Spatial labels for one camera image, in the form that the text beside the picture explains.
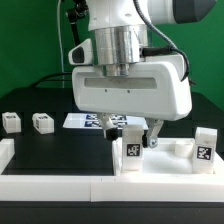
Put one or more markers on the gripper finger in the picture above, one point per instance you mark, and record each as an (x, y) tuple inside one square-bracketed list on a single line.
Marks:
[(110, 131), (150, 138)]

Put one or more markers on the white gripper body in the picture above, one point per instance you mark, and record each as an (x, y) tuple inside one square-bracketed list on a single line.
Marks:
[(155, 88)]

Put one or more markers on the white square table top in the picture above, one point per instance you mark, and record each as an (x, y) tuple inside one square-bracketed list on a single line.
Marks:
[(171, 156)]

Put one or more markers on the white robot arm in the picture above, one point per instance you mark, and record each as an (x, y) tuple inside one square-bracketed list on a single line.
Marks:
[(118, 72)]

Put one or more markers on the white marker tag plate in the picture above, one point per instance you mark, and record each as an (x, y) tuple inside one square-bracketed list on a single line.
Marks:
[(90, 121)]

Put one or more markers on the white U-shaped obstacle fence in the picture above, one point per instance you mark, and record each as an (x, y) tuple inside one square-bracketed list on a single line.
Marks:
[(133, 187)]

